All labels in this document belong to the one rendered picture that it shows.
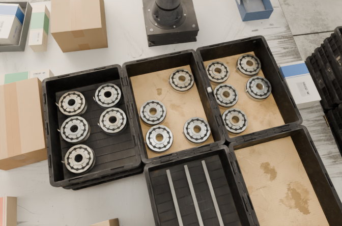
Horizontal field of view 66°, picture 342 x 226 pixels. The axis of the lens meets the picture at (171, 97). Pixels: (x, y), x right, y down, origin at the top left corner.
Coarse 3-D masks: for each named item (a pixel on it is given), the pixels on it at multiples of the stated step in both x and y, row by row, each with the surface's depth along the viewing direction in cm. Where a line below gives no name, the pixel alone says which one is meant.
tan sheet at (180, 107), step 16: (144, 80) 111; (160, 80) 111; (144, 96) 108; (160, 96) 109; (176, 96) 109; (192, 96) 109; (176, 112) 106; (192, 112) 106; (144, 128) 103; (176, 128) 104; (176, 144) 101; (192, 144) 101
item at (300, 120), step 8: (240, 40) 109; (248, 40) 109; (264, 40) 109; (200, 48) 106; (208, 48) 107; (200, 56) 105; (272, 56) 106; (200, 64) 104; (280, 72) 104; (208, 80) 101; (280, 80) 102; (288, 88) 101; (288, 96) 100; (216, 104) 97; (296, 112) 97; (224, 128) 94; (272, 128) 95; (280, 128) 95; (240, 136) 93; (248, 136) 93
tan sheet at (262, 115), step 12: (216, 60) 116; (228, 60) 116; (216, 72) 114; (240, 84) 112; (240, 96) 110; (240, 108) 108; (252, 108) 108; (264, 108) 108; (276, 108) 108; (252, 120) 106; (264, 120) 106; (276, 120) 106
